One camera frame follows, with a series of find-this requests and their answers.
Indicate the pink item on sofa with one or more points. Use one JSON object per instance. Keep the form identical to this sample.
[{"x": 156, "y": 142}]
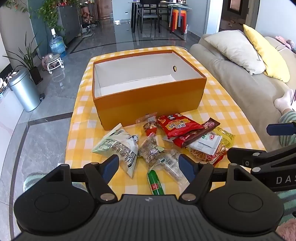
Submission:
[{"x": 288, "y": 42}]

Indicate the dining table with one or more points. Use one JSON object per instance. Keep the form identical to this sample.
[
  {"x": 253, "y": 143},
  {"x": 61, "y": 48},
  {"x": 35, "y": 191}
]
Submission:
[{"x": 161, "y": 4}]

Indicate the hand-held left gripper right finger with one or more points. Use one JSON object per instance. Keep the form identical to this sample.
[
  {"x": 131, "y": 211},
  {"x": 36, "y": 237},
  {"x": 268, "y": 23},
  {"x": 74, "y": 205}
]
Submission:
[{"x": 187, "y": 167}]

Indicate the large red snack packet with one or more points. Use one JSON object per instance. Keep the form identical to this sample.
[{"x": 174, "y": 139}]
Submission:
[{"x": 175, "y": 126}]

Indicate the green fuzzy slipper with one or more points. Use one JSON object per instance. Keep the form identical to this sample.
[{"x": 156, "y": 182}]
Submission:
[{"x": 32, "y": 182}]

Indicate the clear nut snack packet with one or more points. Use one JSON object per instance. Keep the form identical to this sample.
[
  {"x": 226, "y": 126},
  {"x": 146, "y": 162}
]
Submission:
[{"x": 149, "y": 150}]

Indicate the orange plastic stool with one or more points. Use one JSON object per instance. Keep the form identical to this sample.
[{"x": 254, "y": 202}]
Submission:
[{"x": 183, "y": 19}]

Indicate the green sausage stick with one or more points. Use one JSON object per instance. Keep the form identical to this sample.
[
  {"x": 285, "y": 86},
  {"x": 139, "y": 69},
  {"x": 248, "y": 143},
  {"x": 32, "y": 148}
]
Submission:
[{"x": 155, "y": 183}]

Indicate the small rolling stool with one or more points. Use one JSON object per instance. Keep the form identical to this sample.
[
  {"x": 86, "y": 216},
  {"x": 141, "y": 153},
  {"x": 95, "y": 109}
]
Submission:
[{"x": 53, "y": 61}]

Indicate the yellow pillow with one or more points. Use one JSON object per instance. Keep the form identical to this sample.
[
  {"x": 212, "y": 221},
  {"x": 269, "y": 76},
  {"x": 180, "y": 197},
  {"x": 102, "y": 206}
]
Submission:
[{"x": 270, "y": 55}]

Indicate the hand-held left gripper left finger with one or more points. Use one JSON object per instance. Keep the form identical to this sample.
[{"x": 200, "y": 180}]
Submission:
[{"x": 111, "y": 167}]

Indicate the brown chocolate bar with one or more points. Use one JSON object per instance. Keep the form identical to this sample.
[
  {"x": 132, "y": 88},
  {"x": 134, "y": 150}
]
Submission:
[{"x": 211, "y": 123}]

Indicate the grey metal trash can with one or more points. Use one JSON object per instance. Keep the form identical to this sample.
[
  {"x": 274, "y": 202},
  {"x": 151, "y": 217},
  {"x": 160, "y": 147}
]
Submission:
[{"x": 24, "y": 90}]

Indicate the dark red snack packet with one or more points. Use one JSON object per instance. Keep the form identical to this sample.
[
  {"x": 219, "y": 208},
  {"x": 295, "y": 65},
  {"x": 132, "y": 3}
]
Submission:
[{"x": 182, "y": 140}]

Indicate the person's white-socked foot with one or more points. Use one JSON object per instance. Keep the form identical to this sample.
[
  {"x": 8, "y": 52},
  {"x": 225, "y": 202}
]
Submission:
[{"x": 283, "y": 102}]

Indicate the orange cardboard box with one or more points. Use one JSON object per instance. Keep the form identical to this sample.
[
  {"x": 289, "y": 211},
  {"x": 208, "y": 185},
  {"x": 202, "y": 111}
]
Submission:
[{"x": 138, "y": 99}]

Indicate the long-leaf potted plant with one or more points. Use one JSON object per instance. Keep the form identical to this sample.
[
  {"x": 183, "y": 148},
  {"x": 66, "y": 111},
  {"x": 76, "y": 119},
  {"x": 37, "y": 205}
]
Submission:
[{"x": 27, "y": 60}]

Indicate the clear pale snack packet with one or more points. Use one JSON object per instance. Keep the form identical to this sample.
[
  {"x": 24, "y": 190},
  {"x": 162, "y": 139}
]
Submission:
[{"x": 168, "y": 162}]

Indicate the small clear red snack packet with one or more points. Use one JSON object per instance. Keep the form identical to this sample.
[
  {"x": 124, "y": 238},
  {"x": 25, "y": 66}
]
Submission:
[{"x": 149, "y": 127}]

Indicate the trailing vine plant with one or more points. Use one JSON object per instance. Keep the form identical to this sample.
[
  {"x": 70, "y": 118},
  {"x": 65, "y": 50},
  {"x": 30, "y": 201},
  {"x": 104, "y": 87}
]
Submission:
[{"x": 49, "y": 14}]

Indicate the blue water jug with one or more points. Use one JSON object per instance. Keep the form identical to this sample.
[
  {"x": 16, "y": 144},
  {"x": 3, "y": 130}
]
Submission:
[{"x": 57, "y": 45}]

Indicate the orange cracker snack bag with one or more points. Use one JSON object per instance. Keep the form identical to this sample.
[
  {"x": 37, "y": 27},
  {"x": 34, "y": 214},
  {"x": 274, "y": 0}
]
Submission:
[{"x": 225, "y": 141}]

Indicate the grey cabinet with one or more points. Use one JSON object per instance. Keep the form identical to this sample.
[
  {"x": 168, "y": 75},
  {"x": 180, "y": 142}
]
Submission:
[{"x": 68, "y": 23}]

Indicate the red plastic stool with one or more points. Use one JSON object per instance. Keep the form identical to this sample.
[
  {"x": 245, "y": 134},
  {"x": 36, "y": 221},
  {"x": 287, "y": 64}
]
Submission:
[{"x": 174, "y": 19}]

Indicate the beige pillow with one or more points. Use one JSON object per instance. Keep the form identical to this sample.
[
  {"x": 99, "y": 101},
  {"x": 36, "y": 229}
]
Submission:
[{"x": 235, "y": 51}]

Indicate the beige sofa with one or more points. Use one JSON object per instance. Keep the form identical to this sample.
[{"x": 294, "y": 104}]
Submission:
[{"x": 242, "y": 92}]

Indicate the yellow checkered tablecloth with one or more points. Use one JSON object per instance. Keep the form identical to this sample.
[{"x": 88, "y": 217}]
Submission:
[{"x": 81, "y": 115}]

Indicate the white packet with green label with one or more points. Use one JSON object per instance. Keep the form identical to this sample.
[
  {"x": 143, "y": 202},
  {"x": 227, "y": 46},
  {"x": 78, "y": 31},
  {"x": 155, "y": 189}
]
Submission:
[{"x": 205, "y": 143}]

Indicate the black dining chair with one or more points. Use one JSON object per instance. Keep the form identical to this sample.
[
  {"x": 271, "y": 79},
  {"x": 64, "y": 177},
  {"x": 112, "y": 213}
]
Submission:
[{"x": 149, "y": 16}]

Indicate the white green snack packet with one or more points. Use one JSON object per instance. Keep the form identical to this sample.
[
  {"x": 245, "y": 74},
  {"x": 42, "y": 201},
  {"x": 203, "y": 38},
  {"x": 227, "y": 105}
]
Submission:
[{"x": 115, "y": 146}]

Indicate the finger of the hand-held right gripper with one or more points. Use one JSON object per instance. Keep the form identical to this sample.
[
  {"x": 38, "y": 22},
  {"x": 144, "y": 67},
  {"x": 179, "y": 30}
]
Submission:
[
  {"x": 277, "y": 129},
  {"x": 240, "y": 154}
]

